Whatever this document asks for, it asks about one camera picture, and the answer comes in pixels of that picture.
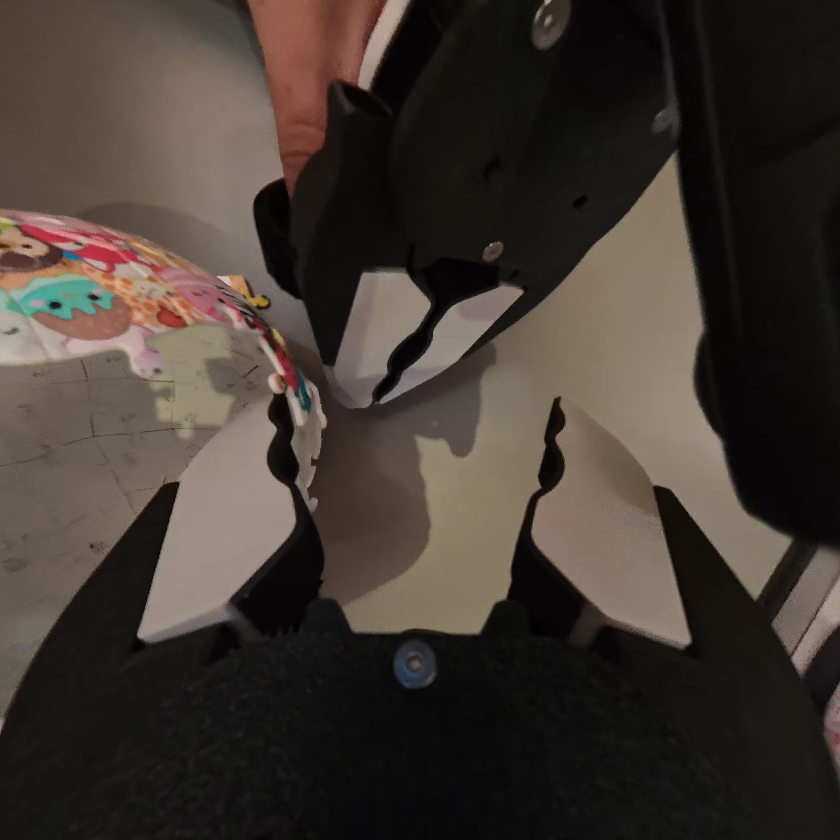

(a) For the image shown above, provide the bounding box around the colourful puzzle ball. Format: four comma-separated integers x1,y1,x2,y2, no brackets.
0,209,329,592

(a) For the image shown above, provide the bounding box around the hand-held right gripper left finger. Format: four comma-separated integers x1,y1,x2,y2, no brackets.
136,394,326,644

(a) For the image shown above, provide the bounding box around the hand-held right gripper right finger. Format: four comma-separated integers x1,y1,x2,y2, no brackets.
507,395,694,655

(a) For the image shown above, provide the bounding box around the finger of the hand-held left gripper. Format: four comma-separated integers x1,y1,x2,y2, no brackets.
325,268,435,409
373,259,528,404

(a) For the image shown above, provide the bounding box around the person's left hand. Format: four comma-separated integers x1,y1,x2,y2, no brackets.
246,0,389,194

